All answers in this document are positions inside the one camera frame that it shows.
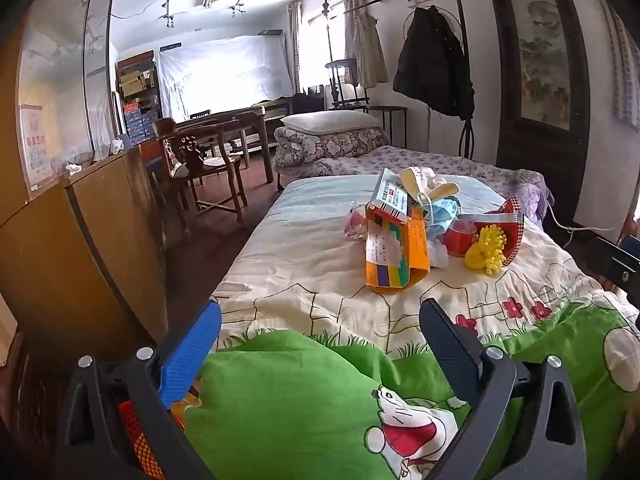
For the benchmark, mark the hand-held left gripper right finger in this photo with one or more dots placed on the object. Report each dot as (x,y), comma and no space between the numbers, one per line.
(450,355)

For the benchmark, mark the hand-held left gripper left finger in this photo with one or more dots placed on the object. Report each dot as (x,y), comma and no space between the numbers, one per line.
(192,345)

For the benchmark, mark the orange cardboard box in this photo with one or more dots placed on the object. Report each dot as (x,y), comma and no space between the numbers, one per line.
(417,245)

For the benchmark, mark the lilac ruffled cloth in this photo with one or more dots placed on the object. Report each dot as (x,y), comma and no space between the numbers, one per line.
(530,195)

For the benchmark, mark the black coat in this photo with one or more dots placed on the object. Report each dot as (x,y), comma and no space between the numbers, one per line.
(432,60)

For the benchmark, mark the round black side table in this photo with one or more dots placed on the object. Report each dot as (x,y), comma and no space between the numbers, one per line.
(385,108)

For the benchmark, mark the cream slipper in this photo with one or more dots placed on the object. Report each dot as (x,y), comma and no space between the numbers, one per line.
(425,180)

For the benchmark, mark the purple floral bedsheet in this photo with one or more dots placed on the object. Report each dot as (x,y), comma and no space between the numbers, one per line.
(425,157)

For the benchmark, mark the framed landscape painting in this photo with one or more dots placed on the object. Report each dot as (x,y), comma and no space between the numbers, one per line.
(542,60)

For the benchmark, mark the yellow spiky ball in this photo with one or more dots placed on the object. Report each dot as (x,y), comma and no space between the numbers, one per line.
(487,255)

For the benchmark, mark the folded floral quilt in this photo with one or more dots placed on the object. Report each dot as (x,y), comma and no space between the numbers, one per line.
(330,147)

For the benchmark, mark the red patterned snack wrapper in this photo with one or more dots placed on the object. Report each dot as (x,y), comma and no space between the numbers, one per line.
(507,225)

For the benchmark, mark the pink clear plastic bag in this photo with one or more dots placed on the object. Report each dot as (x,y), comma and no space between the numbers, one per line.
(356,222)

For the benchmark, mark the wooden table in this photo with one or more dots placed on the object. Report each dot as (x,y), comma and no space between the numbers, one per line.
(250,122)

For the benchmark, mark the white pillow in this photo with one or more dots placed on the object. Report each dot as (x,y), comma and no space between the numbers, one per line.
(330,121)

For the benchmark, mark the blue face mask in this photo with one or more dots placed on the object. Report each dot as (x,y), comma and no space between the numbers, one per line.
(445,212)

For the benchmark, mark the cartoon print quilt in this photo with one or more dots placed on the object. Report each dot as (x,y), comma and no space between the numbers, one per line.
(310,260)

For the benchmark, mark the beige hanging garment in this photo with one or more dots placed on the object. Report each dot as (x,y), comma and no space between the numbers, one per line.
(370,50)

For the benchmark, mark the metal coat rack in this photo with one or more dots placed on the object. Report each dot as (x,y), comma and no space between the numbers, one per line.
(468,135)

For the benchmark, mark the orange mesh basket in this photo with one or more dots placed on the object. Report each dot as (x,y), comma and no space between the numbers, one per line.
(135,435)

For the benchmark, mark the red translucent plastic cup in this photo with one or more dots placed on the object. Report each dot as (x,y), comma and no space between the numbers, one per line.
(460,240)

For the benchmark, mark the white plastic sheet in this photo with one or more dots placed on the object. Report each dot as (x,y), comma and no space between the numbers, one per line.
(225,75)

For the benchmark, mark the wooden cabinet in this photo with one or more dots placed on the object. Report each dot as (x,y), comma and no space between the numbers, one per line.
(75,260)

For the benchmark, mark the wall calendar poster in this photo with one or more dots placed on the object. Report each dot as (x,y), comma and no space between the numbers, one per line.
(36,150)

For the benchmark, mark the dark wooden chair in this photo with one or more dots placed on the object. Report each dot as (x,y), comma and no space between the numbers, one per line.
(342,65)

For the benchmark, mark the wooden armchair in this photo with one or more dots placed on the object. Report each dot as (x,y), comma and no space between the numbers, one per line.
(200,160)

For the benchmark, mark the checkered curtain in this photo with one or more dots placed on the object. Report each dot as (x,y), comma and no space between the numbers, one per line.
(625,60)

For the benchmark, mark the shelf with boxes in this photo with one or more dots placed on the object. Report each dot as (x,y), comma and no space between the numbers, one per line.
(137,90)

